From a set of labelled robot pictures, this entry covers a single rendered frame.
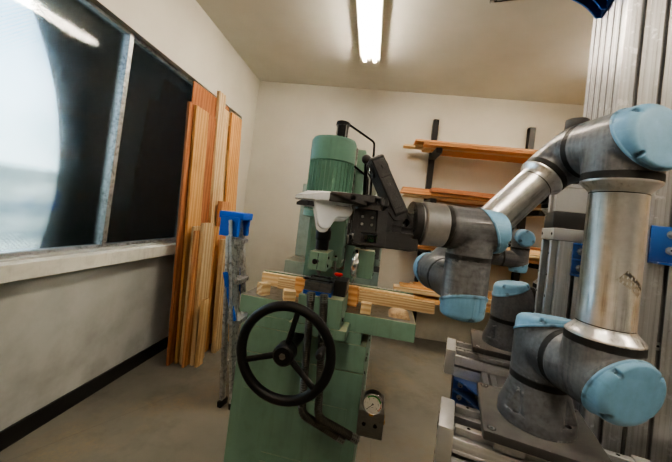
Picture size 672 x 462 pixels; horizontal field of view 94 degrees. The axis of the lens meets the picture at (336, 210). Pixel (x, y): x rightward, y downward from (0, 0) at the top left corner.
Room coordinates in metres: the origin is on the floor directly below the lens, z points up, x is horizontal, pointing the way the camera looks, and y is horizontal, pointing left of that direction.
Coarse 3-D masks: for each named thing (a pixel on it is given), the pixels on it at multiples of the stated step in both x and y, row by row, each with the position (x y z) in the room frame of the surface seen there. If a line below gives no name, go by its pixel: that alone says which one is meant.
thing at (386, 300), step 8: (280, 280) 1.24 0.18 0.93; (288, 280) 1.24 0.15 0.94; (280, 288) 1.24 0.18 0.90; (288, 288) 1.24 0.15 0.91; (360, 296) 1.19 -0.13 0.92; (368, 296) 1.19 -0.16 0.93; (376, 296) 1.18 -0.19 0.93; (384, 296) 1.18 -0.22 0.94; (392, 296) 1.17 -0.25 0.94; (376, 304) 1.18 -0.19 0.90; (384, 304) 1.18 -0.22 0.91; (392, 304) 1.17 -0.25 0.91; (400, 304) 1.17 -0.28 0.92; (408, 304) 1.16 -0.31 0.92; (416, 304) 1.16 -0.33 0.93; (424, 304) 1.15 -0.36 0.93; (432, 304) 1.15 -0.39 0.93; (424, 312) 1.15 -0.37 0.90; (432, 312) 1.15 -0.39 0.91
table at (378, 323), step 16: (256, 288) 1.20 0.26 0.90; (272, 288) 1.23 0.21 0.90; (240, 304) 1.11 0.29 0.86; (256, 304) 1.10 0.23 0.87; (352, 320) 1.04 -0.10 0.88; (368, 320) 1.03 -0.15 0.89; (384, 320) 1.02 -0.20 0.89; (400, 320) 1.03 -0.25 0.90; (336, 336) 0.95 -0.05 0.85; (384, 336) 1.02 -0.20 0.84; (400, 336) 1.01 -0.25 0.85
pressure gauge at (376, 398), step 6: (372, 390) 0.98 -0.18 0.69; (366, 396) 0.96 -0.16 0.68; (372, 396) 0.96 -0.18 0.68; (378, 396) 0.96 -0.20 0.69; (366, 402) 0.97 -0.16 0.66; (372, 402) 0.96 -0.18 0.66; (378, 402) 0.96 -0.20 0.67; (366, 408) 0.97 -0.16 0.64; (372, 408) 0.96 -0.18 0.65; (378, 408) 0.96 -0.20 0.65; (372, 414) 0.96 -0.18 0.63
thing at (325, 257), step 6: (312, 252) 1.18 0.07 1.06; (318, 252) 1.18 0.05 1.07; (324, 252) 1.18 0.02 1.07; (330, 252) 1.23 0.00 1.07; (312, 258) 1.18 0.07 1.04; (318, 258) 1.18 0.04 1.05; (324, 258) 1.18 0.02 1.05; (330, 258) 1.25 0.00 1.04; (312, 264) 1.18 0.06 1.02; (318, 264) 1.18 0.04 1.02; (324, 264) 1.18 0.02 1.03; (330, 264) 1.26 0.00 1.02; (318, 270) 1.18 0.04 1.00; (324, 270) 1.18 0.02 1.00
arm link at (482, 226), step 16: (464, 208) 0.53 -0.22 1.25; (480, 208) 0.54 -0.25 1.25; (464, 224) 0.51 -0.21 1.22; (480, 224) 0.52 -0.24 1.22; (496, 224) 0.52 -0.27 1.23; (448, 240) 0.52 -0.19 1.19; (464, 240) 0.52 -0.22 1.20; (480, 240) 0.52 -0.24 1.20; (496, 240) 0.52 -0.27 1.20; (480, 256) 0.52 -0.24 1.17
